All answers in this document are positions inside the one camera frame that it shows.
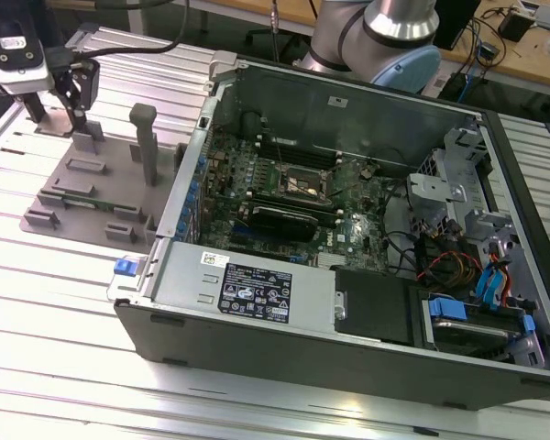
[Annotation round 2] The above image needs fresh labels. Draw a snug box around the white desk frame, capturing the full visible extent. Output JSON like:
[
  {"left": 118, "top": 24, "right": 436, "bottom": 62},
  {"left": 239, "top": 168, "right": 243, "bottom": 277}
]
[{"left": 126, "top": 0, "right": 322, "bottom": 38}]

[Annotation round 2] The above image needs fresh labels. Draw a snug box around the silver power supply unit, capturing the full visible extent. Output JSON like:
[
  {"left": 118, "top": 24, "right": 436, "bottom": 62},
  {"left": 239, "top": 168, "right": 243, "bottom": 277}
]
[{"left": 150, "top": 241, "right": 338, "bottom": 336}]

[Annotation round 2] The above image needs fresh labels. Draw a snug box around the green motherboard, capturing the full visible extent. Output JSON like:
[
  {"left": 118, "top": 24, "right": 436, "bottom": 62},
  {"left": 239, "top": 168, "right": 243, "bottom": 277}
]
[{"left": 199, "top": 132, "right": 395, "bottom": 276}]

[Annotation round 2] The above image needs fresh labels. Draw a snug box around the green RAM stick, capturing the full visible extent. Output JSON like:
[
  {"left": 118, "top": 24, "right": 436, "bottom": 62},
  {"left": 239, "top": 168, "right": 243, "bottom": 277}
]
[{"left": 61, "top": 194, "right": 141, "bottom": 212}]

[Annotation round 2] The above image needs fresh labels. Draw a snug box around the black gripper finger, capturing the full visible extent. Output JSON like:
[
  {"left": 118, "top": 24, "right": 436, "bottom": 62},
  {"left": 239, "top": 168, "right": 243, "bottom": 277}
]
[
  {"left": 57, "top": 59, "right": 98, "bottom": 135},
  {"left": 25, "top": 91, "right": 46, "bottom": 126}
]

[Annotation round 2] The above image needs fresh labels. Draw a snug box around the grey plastic parts rack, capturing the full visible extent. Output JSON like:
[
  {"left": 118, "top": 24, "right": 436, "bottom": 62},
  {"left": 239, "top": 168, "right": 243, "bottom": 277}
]
[{"left": 19, "top": 104, "right": 187, "bottom": 251}]

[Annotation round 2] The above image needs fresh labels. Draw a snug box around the wooden workbench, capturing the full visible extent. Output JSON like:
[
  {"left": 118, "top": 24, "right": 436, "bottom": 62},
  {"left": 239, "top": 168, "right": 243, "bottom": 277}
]
[{"left": 434, "top": 0, "right": 550, "bottom": 91}]

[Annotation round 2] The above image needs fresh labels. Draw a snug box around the black RAM slot bank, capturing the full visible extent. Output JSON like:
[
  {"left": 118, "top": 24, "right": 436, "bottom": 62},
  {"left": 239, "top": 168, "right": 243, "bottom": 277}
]
[
  {"left": 246, "top": 191, "right": 345, "bottom": 226},
  {"left": 255, "top": 133, "right": 345, "bottom": 170}
]

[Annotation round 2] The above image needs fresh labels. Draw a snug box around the red yellow black wire bundle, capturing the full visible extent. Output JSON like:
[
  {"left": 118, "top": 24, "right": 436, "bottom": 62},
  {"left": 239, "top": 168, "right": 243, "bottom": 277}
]
[{"left": 416, "top": 249, "right": 480, "bottom": 281}]

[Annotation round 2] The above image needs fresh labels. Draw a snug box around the red flat data cable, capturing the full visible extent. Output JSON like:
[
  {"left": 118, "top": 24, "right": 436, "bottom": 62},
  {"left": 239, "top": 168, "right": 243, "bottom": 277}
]
[{"left": 501, "top": 263, "right": 515, "bottom": 308}]

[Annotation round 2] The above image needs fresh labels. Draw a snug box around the silver metal drive cage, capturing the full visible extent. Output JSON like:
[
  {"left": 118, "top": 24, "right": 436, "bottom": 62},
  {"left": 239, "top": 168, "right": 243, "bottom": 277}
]
[{"left": 405, "top": 123, "right": 523, "bottom": 294}]

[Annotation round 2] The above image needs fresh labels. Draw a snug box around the CPU socket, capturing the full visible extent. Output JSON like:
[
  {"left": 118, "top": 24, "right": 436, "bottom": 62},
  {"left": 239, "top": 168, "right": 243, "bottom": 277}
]
[{"left": 278, "top": 162, "right": 336, "bottom": 199}]

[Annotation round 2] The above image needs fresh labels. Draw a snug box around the hard disk in blue carrier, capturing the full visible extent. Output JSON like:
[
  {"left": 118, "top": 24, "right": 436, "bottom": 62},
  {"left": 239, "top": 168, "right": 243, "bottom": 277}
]
[{"left": 423, "top": 296, "right": 540, "bottom": 363}]

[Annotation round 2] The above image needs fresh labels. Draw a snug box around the black graphics card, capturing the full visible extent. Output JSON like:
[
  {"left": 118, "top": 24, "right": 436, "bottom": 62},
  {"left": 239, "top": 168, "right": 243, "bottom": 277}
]
[{"left": 248, "top": 204, "right": 321, "bottom": 243}]

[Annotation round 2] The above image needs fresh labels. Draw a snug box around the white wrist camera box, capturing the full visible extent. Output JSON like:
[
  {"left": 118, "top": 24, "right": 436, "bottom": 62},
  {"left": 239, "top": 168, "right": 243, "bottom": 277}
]
[{"left": 0, "top": 17, "right": 57, "bottom": 98}]

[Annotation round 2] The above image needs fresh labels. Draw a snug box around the blue flat data cable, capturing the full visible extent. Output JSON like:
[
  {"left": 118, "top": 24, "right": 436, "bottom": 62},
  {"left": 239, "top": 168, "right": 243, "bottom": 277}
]
[{"left": 476, "top": 260, "right": 510, "bottom": 308}]

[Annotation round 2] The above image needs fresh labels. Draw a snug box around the black drive bay box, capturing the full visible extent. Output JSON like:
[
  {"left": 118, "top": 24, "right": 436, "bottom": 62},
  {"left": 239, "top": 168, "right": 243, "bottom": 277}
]
[{"left": 334, "top": 267, "right": 425, "bottom": 346}]

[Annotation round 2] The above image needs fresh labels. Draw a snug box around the black open PC case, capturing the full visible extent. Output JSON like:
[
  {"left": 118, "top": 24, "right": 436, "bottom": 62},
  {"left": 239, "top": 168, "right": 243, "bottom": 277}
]
[{"left": 104, "top": 49, "right": 550, "bottom": 412}]

